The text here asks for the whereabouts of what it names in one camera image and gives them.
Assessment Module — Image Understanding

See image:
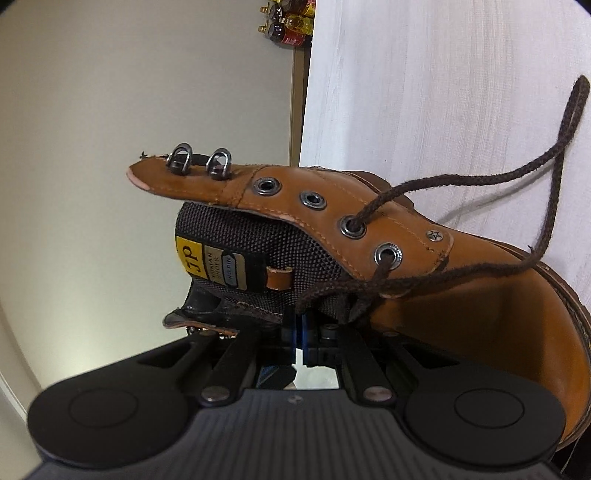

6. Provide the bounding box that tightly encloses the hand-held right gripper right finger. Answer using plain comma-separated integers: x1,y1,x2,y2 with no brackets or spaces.
302,313,458,407

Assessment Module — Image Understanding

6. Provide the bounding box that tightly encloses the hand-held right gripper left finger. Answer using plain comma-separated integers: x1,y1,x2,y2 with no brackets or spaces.
134,311,303,408

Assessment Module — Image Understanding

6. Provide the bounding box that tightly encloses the dark brown shoelace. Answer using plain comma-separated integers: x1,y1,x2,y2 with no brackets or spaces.
295,74,591,324

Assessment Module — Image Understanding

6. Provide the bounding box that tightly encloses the brown leather boot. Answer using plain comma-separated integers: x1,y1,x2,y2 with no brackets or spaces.
126,143,591,457

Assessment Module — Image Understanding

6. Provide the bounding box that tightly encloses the group of cooking oil bottles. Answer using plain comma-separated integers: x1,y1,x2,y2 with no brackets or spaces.
259,0,319,47

